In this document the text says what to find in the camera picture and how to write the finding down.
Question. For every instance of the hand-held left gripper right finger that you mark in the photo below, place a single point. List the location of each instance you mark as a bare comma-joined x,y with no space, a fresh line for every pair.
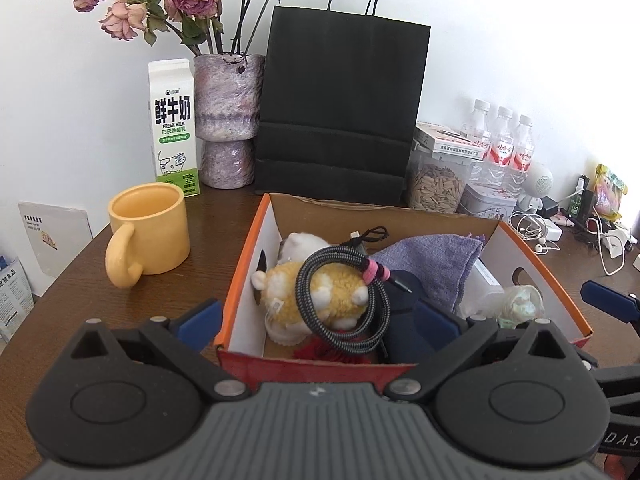
436,325

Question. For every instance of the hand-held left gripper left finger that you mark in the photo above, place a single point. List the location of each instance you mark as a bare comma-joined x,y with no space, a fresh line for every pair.
200,325

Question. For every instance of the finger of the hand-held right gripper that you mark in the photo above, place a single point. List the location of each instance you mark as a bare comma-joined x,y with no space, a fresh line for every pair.
620,377
612,300

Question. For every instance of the dark blue zip pouch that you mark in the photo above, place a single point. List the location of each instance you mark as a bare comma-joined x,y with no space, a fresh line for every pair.
400,310

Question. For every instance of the red cardboard box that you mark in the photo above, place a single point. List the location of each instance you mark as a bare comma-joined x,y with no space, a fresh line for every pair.
245,310

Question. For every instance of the translucent cotton swab container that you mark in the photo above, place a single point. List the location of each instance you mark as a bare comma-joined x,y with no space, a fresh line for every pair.
482,290

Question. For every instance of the purple fabric pouch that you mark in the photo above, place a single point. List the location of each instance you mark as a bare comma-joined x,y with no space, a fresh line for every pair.
430,260

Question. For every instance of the white yellow plush toy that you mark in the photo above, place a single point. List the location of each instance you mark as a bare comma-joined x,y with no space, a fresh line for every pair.
285,290

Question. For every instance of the white charger block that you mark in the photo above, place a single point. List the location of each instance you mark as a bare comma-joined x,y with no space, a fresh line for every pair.
553,231

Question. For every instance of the pink small case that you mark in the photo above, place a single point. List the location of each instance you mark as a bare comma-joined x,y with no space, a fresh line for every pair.
564,220

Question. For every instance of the yellow ceramic mug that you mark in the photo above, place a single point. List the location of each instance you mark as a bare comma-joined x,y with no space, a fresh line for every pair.
150,235

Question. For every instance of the black upright device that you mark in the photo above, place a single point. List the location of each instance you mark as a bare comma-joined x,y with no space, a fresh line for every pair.
580,200

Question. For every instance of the yellow pink snack packet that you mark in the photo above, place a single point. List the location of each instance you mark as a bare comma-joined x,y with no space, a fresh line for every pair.
610,192

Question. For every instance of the black power adapter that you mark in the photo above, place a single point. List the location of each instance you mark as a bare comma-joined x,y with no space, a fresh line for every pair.
550,206

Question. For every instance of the white printed tin box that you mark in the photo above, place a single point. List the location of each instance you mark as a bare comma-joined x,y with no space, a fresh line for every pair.
487,200

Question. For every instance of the white robot-shaped speaker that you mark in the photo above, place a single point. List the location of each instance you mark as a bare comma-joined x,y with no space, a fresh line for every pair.
537,182

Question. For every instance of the clear seed container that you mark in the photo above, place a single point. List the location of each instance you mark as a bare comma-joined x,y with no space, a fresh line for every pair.
435,185

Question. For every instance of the clear water bottle red label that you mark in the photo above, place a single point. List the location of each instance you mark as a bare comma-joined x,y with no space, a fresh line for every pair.
477,145
522,157
500,152

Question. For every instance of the blue printed box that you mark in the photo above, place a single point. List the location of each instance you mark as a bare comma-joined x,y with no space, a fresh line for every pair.
15,300

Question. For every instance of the white green milk carton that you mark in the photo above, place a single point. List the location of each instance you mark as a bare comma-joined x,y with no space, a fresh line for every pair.
172,125

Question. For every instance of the purple mottled vase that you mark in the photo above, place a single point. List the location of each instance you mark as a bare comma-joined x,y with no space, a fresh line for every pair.
227,110

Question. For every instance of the black paper bag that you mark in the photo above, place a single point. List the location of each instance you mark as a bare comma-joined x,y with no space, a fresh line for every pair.
340,100

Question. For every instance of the white card on wall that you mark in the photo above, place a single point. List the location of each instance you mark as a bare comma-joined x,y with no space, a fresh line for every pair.
55,237

